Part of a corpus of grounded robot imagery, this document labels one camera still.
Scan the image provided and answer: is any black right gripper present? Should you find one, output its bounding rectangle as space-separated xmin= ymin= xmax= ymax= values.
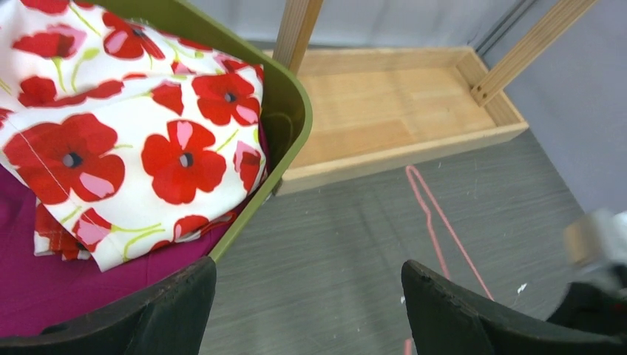
xmin=547 ymin=264 xmax=626 ymax=338

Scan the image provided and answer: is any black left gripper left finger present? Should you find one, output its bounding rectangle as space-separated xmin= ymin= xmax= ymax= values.
xmin=1 ymin=257 xmax=217 ymax=355

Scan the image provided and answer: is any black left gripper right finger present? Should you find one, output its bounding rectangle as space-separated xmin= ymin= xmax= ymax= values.
xmin=401 ymin=260 xmax=626 ymax=354

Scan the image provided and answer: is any pink wire hanger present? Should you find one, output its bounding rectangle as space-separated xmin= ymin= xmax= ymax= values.
xmin=402 ymin=165 xmax=495 ymax=355

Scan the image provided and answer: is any magenta dress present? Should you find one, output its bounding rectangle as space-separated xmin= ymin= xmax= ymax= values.
xmin=1 ymin=115 xmax=268 ymax=337

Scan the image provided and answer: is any white red poppy garment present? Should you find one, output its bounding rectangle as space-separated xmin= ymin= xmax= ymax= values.
xmin=1 ymin=1 xmax=266 ymax=271

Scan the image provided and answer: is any wooden clothes rack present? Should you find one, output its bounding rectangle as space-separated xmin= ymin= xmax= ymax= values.
xmin=273 ymin=1 xmax=592 ymax=195

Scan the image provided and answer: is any green plastic bin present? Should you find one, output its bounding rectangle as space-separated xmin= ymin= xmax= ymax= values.
xmin=99 ymin=0 xmax=322 ymax=261

